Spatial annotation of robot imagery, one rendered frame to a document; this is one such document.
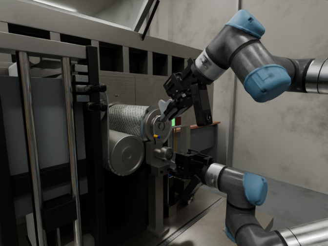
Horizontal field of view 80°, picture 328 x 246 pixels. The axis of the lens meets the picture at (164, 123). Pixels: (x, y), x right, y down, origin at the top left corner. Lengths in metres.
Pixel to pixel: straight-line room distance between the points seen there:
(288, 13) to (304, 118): 1.51
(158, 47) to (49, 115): 0.85
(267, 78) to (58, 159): 0.41
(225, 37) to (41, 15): 0.64
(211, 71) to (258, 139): 3.15
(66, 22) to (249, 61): 0.68
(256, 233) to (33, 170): 0.46
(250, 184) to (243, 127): 3.14
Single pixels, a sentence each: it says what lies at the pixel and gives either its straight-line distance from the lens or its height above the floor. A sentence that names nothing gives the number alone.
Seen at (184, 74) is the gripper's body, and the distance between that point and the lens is 0.55.
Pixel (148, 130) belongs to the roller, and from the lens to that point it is 0.62.
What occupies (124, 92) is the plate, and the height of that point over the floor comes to 1.36.
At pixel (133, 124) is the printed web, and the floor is 1.25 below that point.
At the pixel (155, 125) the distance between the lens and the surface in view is 0.62.
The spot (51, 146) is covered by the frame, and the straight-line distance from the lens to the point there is 0.40.
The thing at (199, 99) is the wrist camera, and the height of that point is 1.34.
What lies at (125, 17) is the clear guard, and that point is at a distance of 1.03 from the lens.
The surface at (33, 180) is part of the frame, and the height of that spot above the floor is 1.22.
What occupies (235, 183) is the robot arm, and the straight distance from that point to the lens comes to 0.56.
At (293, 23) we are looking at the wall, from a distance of 3.55.
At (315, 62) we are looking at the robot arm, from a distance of 0.53.
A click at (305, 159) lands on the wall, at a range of 3.48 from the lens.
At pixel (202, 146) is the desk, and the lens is 3.43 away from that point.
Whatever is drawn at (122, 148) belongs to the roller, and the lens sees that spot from 0.59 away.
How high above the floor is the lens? 1.36
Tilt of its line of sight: 9 degrees down
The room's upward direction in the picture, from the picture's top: straight up
